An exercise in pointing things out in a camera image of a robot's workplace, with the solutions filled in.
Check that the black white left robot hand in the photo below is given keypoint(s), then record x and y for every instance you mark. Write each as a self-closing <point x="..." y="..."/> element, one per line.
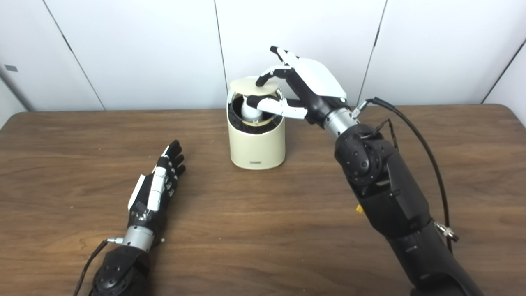
<point x="144" y="203"/>

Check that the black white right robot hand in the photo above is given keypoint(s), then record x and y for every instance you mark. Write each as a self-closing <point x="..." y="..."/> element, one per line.
<point x="316" y="82"/>

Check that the round cream bin lid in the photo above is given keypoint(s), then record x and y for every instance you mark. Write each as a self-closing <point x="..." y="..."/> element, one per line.
<point x="246" y="85"/>

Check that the small white plastic bottle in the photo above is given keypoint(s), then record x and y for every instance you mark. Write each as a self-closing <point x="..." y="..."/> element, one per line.
<point x="250" y="113"/>

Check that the cream-colored bin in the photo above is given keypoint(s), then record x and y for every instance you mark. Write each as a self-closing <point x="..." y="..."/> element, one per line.
<point x="257" y="148"/>

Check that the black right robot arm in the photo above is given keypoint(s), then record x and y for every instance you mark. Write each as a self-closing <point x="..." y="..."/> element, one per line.
<point x="390" y="197"/>

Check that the black bin liner bag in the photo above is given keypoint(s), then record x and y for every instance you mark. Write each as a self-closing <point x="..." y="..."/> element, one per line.
<point x="254" y="128"/>

